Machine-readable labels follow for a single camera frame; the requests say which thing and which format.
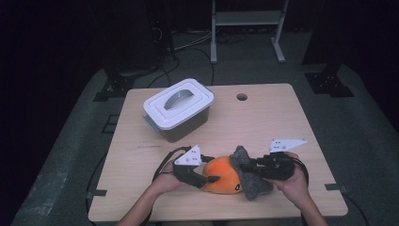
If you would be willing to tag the orange plush toy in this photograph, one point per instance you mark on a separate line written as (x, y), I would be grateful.
(219, 174)

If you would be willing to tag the black tape square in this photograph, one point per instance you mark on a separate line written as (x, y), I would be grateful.
(110, 124)

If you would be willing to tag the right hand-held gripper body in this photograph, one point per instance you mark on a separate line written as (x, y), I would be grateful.
(276, 168)

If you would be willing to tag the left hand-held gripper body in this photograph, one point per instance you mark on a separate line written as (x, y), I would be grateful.
(188, 158)

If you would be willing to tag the grey fuzzy cloth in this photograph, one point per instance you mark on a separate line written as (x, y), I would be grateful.
(251, 185)

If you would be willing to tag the white metal stand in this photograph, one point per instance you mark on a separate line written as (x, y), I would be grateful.
(247, 19)

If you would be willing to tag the black stand with crossed feet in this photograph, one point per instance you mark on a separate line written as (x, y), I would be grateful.
(116, 84)

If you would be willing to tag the brown transparent storage box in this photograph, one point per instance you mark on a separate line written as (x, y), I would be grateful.
(185, 125)

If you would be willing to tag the person's left hand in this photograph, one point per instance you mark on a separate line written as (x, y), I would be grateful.
(166, 180)

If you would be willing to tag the black stand base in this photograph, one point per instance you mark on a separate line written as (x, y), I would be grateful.
(329, 83)

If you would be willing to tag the person's right hand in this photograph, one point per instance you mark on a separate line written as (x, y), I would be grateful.
(293, 188)

